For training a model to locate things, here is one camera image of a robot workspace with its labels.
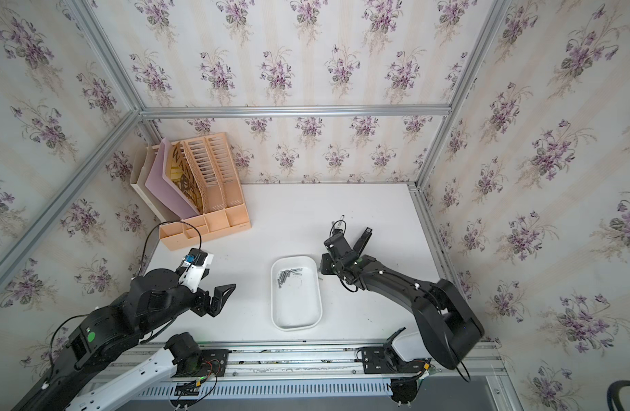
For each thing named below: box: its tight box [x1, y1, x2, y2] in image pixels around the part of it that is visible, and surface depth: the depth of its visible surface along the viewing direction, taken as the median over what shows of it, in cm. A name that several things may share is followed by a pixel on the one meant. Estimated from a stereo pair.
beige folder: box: [130, 143, 181, 224], surface depth 86 cm
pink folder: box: [144, 137, 201, 220], surface depth 88 cm
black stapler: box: [352, 226, 373, 259], surface depth 101 cm
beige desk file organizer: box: [159, 131, 252, 251], surface depth 103 cm
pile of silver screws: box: [277, 268, 304, 289], surface depth 92 cm
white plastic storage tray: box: [270, 255, 323, 332], surface depth 90 cm
